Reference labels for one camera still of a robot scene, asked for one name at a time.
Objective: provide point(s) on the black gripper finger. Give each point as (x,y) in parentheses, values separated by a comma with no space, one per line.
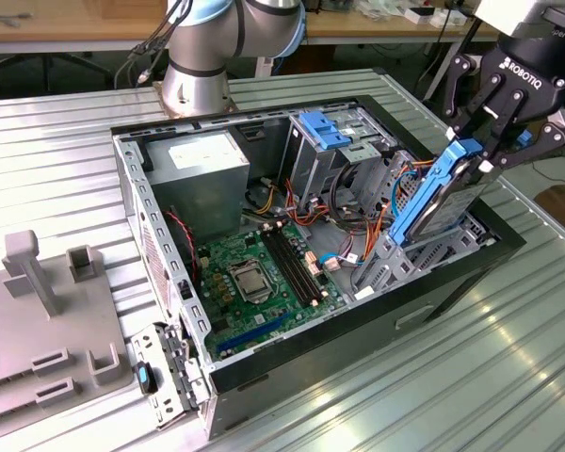
(506,127)
(456,94)

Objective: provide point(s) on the hard disk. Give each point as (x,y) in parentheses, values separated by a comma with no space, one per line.
(442,207)

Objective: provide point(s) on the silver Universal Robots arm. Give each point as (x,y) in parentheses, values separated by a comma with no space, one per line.
(202,52)

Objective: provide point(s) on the grey metal disk bay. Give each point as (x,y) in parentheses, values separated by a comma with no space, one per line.
(381,273)

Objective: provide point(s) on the black tripod pole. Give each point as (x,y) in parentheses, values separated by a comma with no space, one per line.
(435,87)

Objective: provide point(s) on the wooden desk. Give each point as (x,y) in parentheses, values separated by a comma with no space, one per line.
(381,28)
(75,28)

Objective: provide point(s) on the blue drive cage latch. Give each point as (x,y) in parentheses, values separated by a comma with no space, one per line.
(315,121)
(334,140)

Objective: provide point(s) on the grey metal drive cage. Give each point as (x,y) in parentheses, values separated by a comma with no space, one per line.
(306,165)

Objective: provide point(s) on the black RAM slot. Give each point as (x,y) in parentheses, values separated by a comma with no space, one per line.
(290,270)
(303,263)

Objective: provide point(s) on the grey power supply unit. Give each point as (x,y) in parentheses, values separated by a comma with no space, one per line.
(198,198)

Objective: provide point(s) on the silver CPU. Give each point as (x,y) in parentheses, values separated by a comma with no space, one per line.
(250,285)

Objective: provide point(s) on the CPU socket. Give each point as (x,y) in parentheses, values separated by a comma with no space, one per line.
(230,282)

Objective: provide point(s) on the black open PC case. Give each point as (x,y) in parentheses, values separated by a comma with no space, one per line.
(334,367)

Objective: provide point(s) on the black case fan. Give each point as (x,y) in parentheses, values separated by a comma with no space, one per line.
(186,249)

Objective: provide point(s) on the green motherboard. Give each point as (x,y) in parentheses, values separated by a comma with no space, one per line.
(245,325)

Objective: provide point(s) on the blue expansion slot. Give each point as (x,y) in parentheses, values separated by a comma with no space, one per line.
(252,334)

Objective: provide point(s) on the grey parts rack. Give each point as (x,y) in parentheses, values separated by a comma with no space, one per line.
(52,339)

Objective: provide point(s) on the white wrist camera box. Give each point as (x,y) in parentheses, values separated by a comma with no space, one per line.
(508,14)

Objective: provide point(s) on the black blue bracket latch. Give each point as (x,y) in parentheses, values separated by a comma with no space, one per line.
(144,376)

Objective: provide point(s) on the silver card retention bracket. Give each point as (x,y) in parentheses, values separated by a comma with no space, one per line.
(155,405)

